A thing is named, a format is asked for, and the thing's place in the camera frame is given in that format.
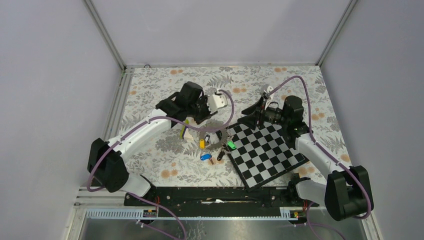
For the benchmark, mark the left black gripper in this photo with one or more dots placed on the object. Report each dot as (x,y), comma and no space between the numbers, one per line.
(204,101)

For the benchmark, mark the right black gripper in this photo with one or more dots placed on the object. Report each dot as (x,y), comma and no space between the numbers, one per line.
(253,113)

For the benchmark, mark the metal keyring disc with rings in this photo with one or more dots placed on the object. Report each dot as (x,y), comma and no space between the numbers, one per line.
(217,139)

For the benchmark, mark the green key tag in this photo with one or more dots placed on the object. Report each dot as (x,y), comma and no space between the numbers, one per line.
(231,145)

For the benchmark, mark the yellow key tag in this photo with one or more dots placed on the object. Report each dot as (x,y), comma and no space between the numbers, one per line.
(202,144)

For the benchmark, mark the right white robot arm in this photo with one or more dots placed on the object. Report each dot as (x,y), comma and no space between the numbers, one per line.
(347,192)

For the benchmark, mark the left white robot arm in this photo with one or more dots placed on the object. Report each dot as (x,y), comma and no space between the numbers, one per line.
(107,158)

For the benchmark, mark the green purple white toy bricks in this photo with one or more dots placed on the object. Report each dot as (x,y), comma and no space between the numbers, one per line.
(185,134)

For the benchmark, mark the black white chessboard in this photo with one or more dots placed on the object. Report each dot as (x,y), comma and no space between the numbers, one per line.
(261,155)

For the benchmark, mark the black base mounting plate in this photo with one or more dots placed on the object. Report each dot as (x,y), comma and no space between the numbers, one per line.
(223,199)

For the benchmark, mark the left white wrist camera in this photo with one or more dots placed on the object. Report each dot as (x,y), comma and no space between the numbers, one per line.
(216,101)

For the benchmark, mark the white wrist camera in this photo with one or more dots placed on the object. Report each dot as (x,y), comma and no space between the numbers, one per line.
(216,101)
(266,91)

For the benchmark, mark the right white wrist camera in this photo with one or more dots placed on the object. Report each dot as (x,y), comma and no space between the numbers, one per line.
(266,91)

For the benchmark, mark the white slotted cable duct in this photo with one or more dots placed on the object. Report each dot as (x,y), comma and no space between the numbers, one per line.
(153,214)

